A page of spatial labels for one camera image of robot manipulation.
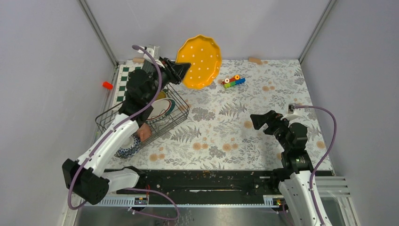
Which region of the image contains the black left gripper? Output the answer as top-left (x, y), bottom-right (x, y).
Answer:
top-left (145, 56), bottom-right (192, 104)

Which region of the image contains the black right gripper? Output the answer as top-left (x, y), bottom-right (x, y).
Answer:
top-left (249, 110), bottom-right (292, 151)

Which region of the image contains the yellow dotted scalloped plate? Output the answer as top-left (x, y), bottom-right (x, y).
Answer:
top-left (176, 34), bottom-right (222, 89)

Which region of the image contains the white plate teal rim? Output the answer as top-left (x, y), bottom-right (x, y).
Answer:
top-left (146, 98), bottom-right (176, 122)

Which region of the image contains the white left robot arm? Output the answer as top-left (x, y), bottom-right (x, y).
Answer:
top-left (62, 58), bottom-right (191, 210)

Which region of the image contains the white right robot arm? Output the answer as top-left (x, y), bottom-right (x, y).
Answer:
top-left (250, 110), bottom-right (332, 226)

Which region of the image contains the green woven rim plate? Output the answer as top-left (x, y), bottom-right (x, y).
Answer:
top-left (156, 90), bottom-right (168, 100)

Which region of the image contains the wooden block left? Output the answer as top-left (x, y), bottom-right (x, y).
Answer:
top-left (132, 57), bottom-right (145, 64)

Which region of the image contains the wooden block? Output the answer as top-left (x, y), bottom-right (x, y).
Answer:
top-left (248, 57), bottom-right (263, 65)
top-left (132, 57), bottom-right (145, 64)

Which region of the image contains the colourful toy brick car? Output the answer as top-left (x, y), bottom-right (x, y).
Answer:
top-left (221, 74), bottom-right (246, 89)

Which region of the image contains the green white checkered board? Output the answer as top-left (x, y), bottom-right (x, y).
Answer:
top-left (112, 63), bottom-right (143, 106)

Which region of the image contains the wooden block right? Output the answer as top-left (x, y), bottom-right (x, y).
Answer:
top-left (248, 57), bottom-right (263, 65)

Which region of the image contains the pink mug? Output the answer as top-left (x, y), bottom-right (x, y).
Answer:
top-left (136, 123), bottom-right (152, 142)

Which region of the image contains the red small block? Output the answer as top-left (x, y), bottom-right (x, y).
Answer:
top-left (102, 81), bottom-right (113, 90)

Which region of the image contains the blue white patterned bowl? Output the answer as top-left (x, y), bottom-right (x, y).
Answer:
top-left (114, 135), bottom-right (141, 159)

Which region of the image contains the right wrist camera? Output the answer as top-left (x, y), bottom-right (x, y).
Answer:
top-left (280, 104), bottom-right (302, 121)

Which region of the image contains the black wire dish rack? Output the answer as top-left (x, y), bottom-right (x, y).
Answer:
top-left (95, 84), bottom-right (191, 160)

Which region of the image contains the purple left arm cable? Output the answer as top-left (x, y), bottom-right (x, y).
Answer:
top-left (67, 45), bottom-right (181, 221)

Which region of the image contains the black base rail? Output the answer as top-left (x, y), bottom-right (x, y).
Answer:
top-left (106, 168), bottom-right (334, 202)

